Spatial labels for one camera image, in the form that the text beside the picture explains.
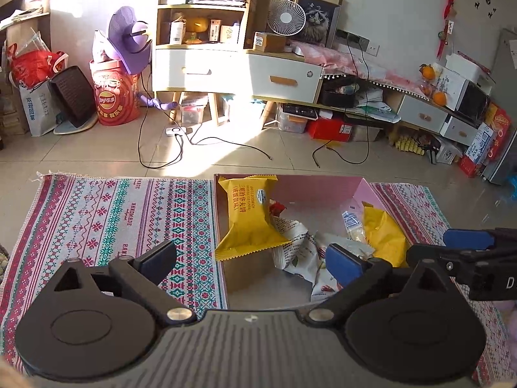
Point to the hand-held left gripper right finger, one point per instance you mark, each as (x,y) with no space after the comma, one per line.
(343,264)

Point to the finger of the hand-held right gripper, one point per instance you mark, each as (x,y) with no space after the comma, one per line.
(464,239)
(440,256)

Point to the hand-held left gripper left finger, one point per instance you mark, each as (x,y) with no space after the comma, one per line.
(155,260)

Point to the white red-printed snack packet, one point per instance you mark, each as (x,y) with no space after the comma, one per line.
(323,287)

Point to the clear bread packet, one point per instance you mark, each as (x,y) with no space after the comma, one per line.
(353,224)

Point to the large yellow packet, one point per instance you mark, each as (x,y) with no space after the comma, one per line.
(383,234)

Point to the white flower-printed snack packet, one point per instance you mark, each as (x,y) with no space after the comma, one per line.
(295,246)

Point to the pink cardboard box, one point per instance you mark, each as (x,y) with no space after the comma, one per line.
(319,194)

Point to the red snack packet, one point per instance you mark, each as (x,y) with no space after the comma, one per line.
(276,209)

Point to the yellow pastry packet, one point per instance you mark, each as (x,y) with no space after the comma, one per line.
(246,218)

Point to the patterned woven mat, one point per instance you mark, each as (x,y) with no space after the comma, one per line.
(101,218)

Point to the white printed carton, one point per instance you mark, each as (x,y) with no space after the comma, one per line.
(447,151)

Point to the colourful red blue box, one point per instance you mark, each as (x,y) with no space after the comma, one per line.
(486,137)

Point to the row of yellow rolls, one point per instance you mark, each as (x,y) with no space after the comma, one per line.
(408,145)

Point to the white power strip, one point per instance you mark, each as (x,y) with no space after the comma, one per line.
(177,131)

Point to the low cabinet with white drawers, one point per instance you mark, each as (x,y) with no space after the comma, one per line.
(420,113)

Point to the red flat box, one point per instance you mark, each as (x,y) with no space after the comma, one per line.
(329,129)

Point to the black microwave oven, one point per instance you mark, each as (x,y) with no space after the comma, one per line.
(472,103)

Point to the orange fruit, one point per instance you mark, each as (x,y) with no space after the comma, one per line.
(427,72)
(439,98)

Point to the clear bin with black lid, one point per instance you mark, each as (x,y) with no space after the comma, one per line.
(297,119)

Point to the white box with drawing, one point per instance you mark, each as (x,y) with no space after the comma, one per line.
(450,87)

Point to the white round board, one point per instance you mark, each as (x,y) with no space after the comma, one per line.
(76,126)

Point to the clear plastic storage bin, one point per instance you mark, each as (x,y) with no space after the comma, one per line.
(193,109)

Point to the purple plastic toy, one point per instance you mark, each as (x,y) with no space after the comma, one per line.
(159,103)

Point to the red round chips bucket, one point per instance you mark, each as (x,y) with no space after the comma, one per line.
(115,97)

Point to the black bag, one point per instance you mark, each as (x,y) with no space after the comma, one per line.
(339,95)

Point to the white foam box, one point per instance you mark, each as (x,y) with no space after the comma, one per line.
(468,66)

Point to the black slatted tray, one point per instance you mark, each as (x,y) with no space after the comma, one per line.
(72,93)

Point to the white printed paper bag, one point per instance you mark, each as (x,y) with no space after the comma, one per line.
(38,107)

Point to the wooden shelf cabinet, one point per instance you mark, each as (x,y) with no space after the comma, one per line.
(198,68)

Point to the pink cloth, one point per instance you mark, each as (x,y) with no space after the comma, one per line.
(363,68)

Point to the white drawer nightstand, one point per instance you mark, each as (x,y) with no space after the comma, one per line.
(282,74)

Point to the purple fan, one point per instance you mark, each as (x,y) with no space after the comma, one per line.
(127,36)

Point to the red plastic bag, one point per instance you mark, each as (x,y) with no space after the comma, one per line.
(34,66)

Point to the white carton on shelf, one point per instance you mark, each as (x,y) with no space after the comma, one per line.
(177,32)

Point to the red hanging decoration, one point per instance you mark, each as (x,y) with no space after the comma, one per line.
(447,8)

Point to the small cardboard box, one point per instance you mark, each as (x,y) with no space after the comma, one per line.
(270,42)

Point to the framed cat picture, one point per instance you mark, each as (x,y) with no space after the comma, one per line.
(319,16)

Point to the white desk fan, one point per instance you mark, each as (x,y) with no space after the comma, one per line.
(286,18)

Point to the wall socket strip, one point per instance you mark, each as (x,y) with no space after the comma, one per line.
(353,40)

